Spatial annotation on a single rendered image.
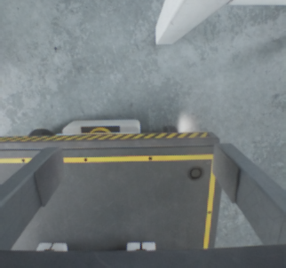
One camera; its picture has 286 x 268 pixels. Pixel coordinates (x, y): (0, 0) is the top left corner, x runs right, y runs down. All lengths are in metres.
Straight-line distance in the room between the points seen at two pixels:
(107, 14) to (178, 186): 0.61
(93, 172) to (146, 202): 0.16
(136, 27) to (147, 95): 0.24
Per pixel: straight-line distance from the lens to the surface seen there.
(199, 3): 0.26
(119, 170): 0.52
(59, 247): 0.70
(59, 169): 0.17
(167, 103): 0.79
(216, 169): 0.17
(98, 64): 0.78
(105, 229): 0.63
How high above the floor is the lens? 0.77
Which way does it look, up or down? 74 degrees down
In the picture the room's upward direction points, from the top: 179 degrees clockwise
